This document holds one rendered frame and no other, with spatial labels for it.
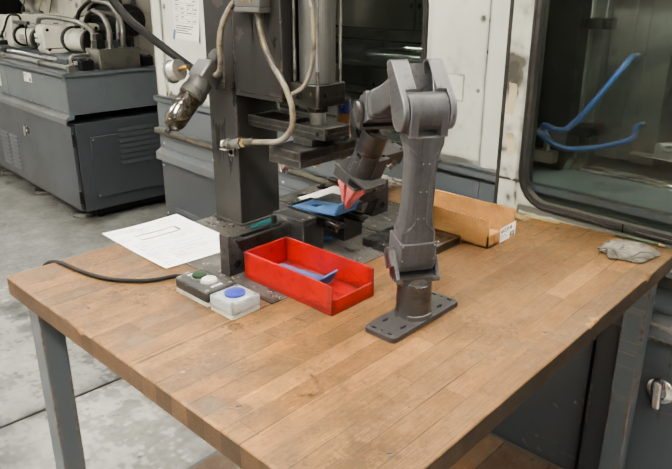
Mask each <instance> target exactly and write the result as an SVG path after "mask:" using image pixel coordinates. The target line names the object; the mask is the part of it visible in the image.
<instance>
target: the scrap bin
mask: <svg viewBox="0 0 672 469"><path fill-rule="evenodd" d="M244 263H245V278H247V279H249V280H252V281H254V282H256V283H258V284H260V285H263V286H265V287H267V288H269V289H272V290H274V291H276V292H278V293H280V294H283V295H285V296H287V297H289V298H292V299H294V300H296V301H298V302H300V303H303V304H305V305H307V306H309V307H312V308H314V309H316V310H318V311H320V312H323V313H325V314H327V315H329V316H334V315H336V314H338V313H340V312H342V311H344V310H346V309H348V308H350V307H352V306H354V305H356V304H358V303H360V302H362V301H364V300H366V299H368V298H370V297H372V296H374V268H373V267H370V266H367V265H365V264H362V263H359V262H356V261H354V260H351V259H348V258H345V257H343V256H340V255H337V254H334V253H332V252H329V251H326V250H323V249H321V248H318V247H315V246H312V245H310V244H307V243H304V242H301V241H299V240H296V239H293V238H290V237H287V236H286V237H283V238H280V239H277V240H275V241H272V242H269V243H266V244H263V245H261V246H258V247H255V248H252V249H249V250H246V251H244ZM279 264H286V265H290V266H293V267H296V268H299V269H302V270H306V271H309V272H312V273H315V274H318V275H322V276H325V275H327V274H329V273H331V272H333V271H335V270H336V269H337V270H338V271H337V273H336V275H335V276H334V278H333V281H332V282H331V283H329V284H325V283H323V282H321V281H318V280H316V279H313V278H311V277H308V276H306V275H303V274H301V273H299V272H296V271H294V270H291V269H289V268H286V267H284V266H281V265H279Z"/></svg>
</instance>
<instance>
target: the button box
mask: <svg viewBox="0 0 672 469"><path fill-rule="evenodd" d="M54 262H55V263H57V264H59V265H62V266H65V267H67V268H69V269H72V270H74V271H76V272H78V273H81V274H84V275H86V276H90V277H93V278H96V279H100V280H105V281H111V282H122V283H151V282H158V281H163V280H169V279H174V278H175V281H176V287H177V292H179V293H181V294H183V295H185V296H187V297H189V298H191V299H193V300H194V301H196V302H198V303H200V304H202V305H204V306H206V307H210V306H212V305H211V303H210V295H211V294H213V293H216V292H219V291H221V290H224V289H226V288H229V287H231V286H234V282H232V281H230V280H228V279H226V278H224V277H221V276H219V275H217V274H215V273H213V272H211V271H208V270H206V269H204V268H200V269H197V270H195V271H192V272H185V273H184V274H172V275H167V276H161V277H155V278H144V279H133V278H115V277H108V276H103V275H98V274H95V273H91V272H88V271H85V270H82V269H80V268H77V267H75V266H73V265H71V264H68V263H66V262H63V261H60V260H49V261H47V262H45V263H44V264H43V265H42V266H44V265H48V264H51V263H54ZM196 271H205V272H207V276H208V275H213V276H216V277H217V281H216V282H214V283H210V284H206V283H203V282H202V278H201V279H195V278H193V277H192V273H193V272H196Z"/></svg>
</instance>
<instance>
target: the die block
mask: <svg viewBox="0 0 672 469"><path fill-rule="evenodd" d="M328 218H331V219H334V220H337V221H340V222H343V223H344V224H345V227H344V228H341V229H339V230H338V232H337V233H335V232H333V231H331V230H329V229H327V228H324V227H321V226H318V225H317V221H316V222H313V223H310V224H307V225H304V226H302V225H299V224H296V223H293V222H290V221H287V220H284V219H281V218H278V217H277V221H284V222H287V223H288V229H289V233H288V236H287V237H290V238H293V239H296V240H299V241H301V242H304V243H307V244H310V245H312V246H315V247H318V248H321V249H323V234H325V235H328V236H331V237H334V238H337V239H340V240H343V241H345V240H348V239H351V238H353V237H356V236H358V235H361V234H362V222H358V221H353V220H349V219H346V218H343V217H340V215H338V216H330V217H328Z"/></svg>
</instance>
